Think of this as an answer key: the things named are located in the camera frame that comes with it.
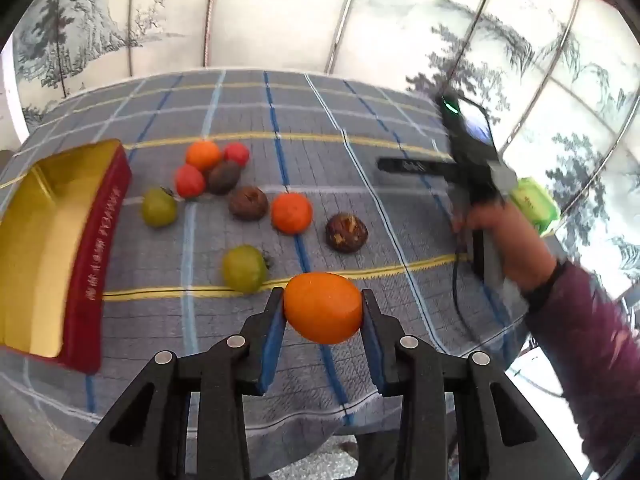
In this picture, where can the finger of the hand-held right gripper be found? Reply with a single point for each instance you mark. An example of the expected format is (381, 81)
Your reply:
(415, 165)

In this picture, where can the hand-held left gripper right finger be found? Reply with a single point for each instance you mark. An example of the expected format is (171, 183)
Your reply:
(375, 345)

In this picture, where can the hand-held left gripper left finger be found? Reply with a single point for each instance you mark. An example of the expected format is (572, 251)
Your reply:
(270, 345)

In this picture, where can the orange mandarin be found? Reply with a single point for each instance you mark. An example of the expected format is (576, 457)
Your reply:
(202, 155)
(292, 213)
(322, 307)

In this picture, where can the mottled dark brown round fruit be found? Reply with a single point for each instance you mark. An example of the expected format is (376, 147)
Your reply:
(346, 233)

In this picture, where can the red and gold tin box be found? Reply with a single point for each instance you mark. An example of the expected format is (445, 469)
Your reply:
(45, 240)

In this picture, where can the person's right forearm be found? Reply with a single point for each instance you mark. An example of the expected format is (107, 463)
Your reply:
(590, 350)

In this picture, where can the person's right hand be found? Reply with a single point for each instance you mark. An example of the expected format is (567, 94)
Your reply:
(515, 242)

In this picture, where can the grey plaid tablecloth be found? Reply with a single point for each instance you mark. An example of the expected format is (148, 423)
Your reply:
(350, 170)

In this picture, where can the green packet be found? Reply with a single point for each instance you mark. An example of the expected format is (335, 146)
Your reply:
(535, 205)

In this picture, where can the green round fruit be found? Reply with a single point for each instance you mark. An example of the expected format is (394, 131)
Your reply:
(244, 269)
(159, 208)

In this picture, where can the red round fruit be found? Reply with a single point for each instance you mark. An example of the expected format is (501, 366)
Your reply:
(189, 181)
(237, 153)

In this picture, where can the landscape painted folding screen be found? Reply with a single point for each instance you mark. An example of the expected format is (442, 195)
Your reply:
(280, 10)

